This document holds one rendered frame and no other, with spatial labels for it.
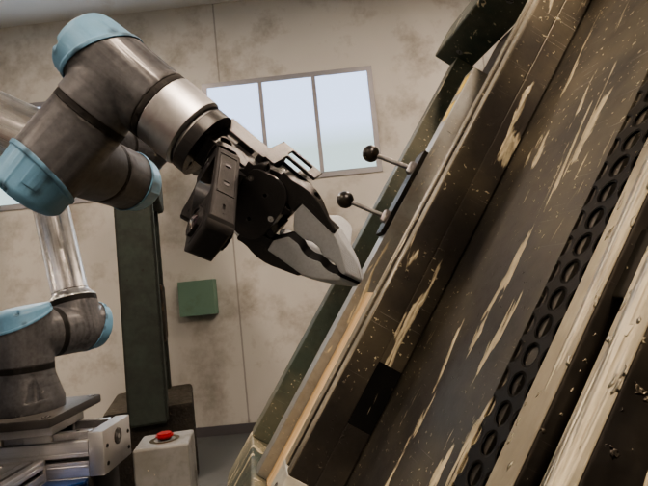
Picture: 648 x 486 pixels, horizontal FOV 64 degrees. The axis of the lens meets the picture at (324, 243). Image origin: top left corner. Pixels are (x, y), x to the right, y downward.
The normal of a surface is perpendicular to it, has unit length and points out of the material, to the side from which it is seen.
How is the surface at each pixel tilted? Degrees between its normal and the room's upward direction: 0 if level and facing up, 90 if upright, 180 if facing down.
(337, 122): 90
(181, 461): 90
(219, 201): 57
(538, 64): 90
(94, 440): 90
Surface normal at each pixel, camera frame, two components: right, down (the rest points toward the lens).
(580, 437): -0.87, -0.49
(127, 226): 0.25, -0.11
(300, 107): -0.04, -0.07
